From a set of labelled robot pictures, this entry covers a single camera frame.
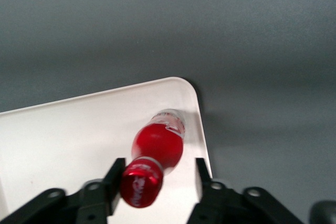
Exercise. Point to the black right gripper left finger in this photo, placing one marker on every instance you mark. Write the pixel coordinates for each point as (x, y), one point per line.
(113, 182)

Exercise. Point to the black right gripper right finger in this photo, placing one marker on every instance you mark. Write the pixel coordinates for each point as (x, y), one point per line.
(207, 192)

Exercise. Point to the red coke bottle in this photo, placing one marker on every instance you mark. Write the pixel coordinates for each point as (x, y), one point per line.
(157, 142)

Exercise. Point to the beige rectangular tray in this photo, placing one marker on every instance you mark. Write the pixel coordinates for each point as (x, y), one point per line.
(65, 134)

